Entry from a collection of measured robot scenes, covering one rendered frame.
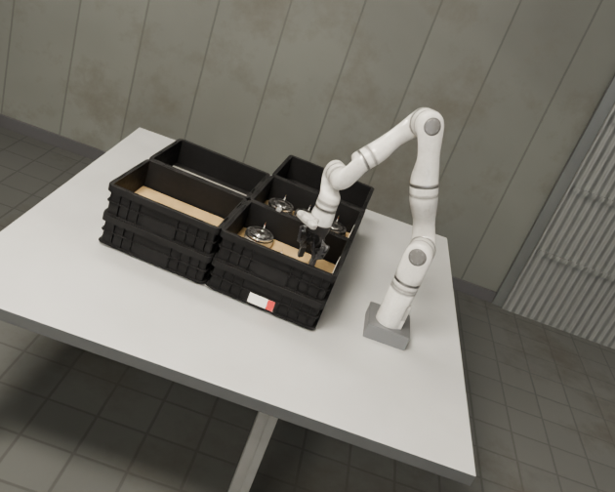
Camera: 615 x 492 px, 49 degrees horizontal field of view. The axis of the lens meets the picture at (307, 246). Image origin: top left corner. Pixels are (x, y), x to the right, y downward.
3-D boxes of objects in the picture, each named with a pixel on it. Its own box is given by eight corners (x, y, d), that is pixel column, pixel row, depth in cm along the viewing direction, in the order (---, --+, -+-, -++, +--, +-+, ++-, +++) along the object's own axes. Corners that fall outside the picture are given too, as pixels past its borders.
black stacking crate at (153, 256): (231, 252, 251) (240, 225, 246) (202, 288, 225) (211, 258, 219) (135, 212, 254) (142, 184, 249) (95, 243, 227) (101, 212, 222)
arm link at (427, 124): (448, 110, 201) (443, 192, 210) (436, 105, 210) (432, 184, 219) (419, 112, 200) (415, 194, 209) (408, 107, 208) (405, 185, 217)
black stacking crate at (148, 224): (239, 226, 246) (247, 200, 241) (210, 261, 220) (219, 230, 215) (141, 186, 249) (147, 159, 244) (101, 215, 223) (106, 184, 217)
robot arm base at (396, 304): (399, 317, 238) (419, 278, 230) (401, 332, 230) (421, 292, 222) (375, 309, 237) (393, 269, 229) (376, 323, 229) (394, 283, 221)
